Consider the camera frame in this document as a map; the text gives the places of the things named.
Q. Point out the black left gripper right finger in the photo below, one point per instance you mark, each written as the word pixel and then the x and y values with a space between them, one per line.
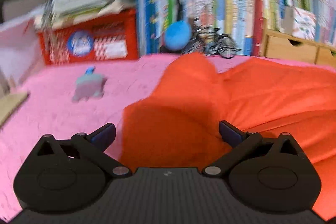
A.
pixel 273 175

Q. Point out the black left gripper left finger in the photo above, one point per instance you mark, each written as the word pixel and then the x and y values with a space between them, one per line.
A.
pixel 67 175

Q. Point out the orange puffer jacket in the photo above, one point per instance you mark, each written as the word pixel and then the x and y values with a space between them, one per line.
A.
pixel 177 125

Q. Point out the pink patterned blanket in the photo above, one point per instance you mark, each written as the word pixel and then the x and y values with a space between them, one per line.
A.
pixel 50 110

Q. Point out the grey small plush toy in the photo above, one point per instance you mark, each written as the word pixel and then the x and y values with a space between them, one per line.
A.
pixel 89 85

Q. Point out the wooden board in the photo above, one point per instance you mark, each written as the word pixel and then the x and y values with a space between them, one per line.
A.
pixel 9 104

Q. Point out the wooden drawer organizer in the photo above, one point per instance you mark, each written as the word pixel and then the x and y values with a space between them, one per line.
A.
pixel 277 45

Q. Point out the red plastic crate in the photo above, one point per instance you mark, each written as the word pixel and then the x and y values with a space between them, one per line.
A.
pixel 105 38

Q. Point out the miniature black bicycle model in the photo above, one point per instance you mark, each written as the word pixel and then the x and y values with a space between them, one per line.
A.
pixel 209 42

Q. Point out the white pencil pattern box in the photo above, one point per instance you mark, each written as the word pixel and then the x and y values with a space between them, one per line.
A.
pixel 299 23

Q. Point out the blue round ball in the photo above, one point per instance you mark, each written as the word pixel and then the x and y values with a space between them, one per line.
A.
pixel 177 35

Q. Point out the row of upright books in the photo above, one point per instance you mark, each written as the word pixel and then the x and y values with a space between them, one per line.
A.
pixel 243 20

